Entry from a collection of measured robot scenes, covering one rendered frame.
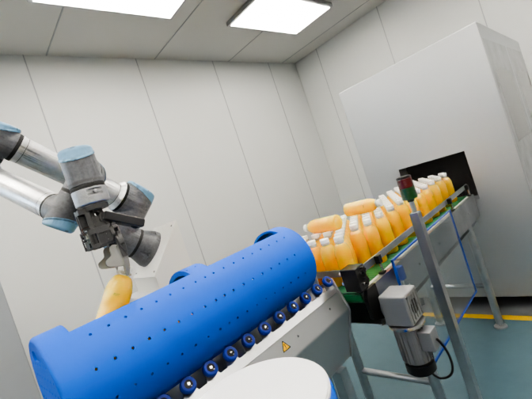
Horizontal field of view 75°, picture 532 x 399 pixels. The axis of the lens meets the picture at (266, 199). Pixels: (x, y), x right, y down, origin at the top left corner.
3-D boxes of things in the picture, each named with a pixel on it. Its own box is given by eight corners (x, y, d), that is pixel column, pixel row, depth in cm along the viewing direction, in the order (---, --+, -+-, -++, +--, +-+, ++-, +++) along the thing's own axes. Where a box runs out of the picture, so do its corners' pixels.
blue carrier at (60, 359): (58, 440, 90) (20, 337, 90) (277, 294, 151) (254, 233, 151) (89, 475, 69) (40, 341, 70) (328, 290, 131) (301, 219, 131)
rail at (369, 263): (359, 275, 137) (356, 267, 137) (466, 188, 249) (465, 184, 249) (360, 275, 137) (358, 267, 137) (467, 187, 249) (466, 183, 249)
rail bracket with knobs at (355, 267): (343, 295, 136) (335, 271, 136) (352, 287, 141) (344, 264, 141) (365, 295, 129) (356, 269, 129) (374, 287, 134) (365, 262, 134)
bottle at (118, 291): (89, 340, 92) (112, 271, 99) (117, 344, 94) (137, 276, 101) (85, 342, 86) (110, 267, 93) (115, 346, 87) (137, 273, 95)
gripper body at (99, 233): (85, 254, 95) (71, 213, 95) (116, 244, 101) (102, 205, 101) (94, 251, 90) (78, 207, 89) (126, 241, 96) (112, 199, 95)
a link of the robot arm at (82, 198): (100, 190, 102) (111, 181, 95) (105, 205, 102) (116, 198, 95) (66, 197, 96) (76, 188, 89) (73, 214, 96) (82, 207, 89)
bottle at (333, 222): (335, 230, 159) (305, 236, 173) (343, 228, 164) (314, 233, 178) (331, 215, 160) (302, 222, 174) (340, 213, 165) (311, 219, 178)
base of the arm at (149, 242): (138, 270, 180) (119, 264, 175) (149, 237, 190) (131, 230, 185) (153, 262, 167) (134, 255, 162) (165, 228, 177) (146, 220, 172)
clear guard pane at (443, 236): (428, 370, 145) (392, 261, 144) (475, 290, 199) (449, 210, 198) (429, 370, 144) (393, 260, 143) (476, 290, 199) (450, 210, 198)
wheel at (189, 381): (175, 390, 90) (176, 387, 89) (184, 374, 94) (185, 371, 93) (190, 398, 90) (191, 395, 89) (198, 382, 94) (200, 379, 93)
